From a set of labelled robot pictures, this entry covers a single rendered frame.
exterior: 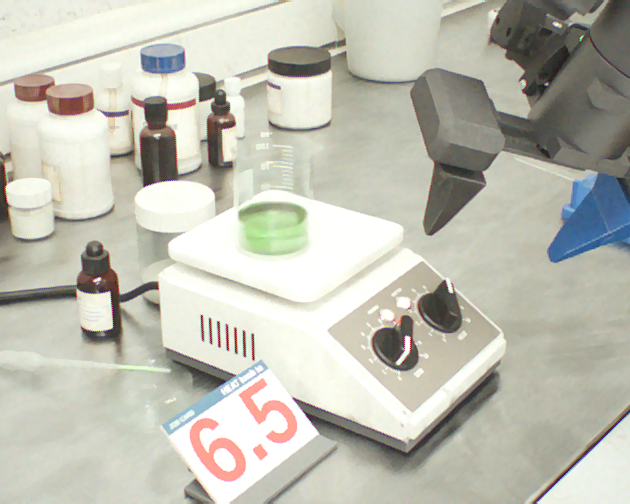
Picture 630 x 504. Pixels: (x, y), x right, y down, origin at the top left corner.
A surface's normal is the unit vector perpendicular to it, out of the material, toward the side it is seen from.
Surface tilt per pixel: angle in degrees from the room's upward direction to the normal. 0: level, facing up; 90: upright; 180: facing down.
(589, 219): 63
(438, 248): 0
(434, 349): 30
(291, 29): 90
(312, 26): 90
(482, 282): 0
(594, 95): 70
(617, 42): 83
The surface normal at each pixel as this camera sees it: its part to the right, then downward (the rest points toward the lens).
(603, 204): -0.84, -0.27
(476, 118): 0.41, -0.66
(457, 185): -0.01, 0.91
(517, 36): 0.23, 0.47
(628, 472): 0.00, -0.90
